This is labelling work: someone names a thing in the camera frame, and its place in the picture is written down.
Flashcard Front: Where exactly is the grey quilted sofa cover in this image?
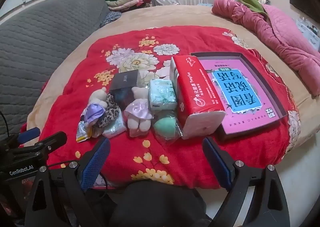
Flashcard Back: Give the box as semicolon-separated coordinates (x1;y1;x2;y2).
0;0;110;142

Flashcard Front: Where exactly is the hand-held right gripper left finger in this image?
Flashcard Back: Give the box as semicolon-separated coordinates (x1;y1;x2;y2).
24;138;112;227

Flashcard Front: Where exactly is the plush bear violet dress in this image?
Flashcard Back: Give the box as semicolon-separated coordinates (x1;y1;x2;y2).
84;87;108;132

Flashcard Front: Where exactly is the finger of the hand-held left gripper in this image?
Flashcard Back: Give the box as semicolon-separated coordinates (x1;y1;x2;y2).
17;127;41;144
10;131;68;160

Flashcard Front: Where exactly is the black cable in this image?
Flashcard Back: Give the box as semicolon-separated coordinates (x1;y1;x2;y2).
0;111;9;140

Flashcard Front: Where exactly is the green floral tissue pack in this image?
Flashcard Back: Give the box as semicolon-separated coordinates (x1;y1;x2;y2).
148;79;178;111

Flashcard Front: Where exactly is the leopard print scrunchie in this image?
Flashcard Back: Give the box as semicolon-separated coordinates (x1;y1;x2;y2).
96;93;120;129

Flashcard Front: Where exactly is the yellow snack packet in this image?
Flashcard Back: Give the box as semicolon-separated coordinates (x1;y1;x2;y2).
76;121;93;143

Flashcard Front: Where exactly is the red floral blanket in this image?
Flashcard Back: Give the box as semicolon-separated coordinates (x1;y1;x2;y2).
25;26;300;190

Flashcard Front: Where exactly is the dark tray box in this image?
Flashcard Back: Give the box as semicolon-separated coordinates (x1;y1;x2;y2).
190;52;288;142

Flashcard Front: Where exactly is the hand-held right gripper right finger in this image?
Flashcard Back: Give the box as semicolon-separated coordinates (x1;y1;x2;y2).
202;136;290;227

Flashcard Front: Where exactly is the small dark box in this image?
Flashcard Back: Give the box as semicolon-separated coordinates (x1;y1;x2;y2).
109;70;140;111

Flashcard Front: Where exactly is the green makeup sponge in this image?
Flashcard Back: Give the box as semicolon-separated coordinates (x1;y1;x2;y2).
153;113;181;139

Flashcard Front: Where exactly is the pink book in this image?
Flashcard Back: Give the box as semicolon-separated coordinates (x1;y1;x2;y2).
200;59;281;135

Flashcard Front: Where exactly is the plush bear pale lilac dress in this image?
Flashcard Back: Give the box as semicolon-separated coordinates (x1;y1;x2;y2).
124;87;153;138

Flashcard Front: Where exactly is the red tissue pack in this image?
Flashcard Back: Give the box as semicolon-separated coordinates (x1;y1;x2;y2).
169;55;227;140

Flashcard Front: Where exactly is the dark patterned cloth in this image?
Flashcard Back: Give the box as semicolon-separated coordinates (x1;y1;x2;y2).
100;12;123;28

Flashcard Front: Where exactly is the pink quilt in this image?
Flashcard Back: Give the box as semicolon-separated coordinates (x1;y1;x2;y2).
211;0;320;96

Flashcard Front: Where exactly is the beige bed sheet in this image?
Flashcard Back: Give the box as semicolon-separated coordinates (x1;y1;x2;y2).
26;4;320;157

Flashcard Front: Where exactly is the green cloth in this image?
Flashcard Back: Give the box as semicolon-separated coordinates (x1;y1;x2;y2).
236;0;269;16

